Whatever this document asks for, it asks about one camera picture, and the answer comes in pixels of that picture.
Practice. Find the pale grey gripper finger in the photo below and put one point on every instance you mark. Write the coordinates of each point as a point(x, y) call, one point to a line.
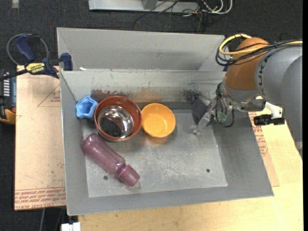
point(203, 127)
point(198, 127)

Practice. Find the orange bowl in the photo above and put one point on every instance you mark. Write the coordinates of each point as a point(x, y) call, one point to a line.
point(157, 120)

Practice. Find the grey metal bin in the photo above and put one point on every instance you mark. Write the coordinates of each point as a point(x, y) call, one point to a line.
point(168, 162)

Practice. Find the red-brown bowl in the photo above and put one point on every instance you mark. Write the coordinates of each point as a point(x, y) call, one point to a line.
point(137, 114)

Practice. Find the shiny metal bowl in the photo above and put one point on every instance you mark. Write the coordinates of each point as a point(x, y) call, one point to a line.
point(115, 121)

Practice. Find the purple plastic bottle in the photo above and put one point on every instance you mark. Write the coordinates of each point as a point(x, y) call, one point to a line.
point(106, 156)

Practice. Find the blue star-shaped cup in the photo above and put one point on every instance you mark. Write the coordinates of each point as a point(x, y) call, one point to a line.
point(84, 107)

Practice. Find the black cylinder on white bracket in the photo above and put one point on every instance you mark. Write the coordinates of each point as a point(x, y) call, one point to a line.
point(269, 120)

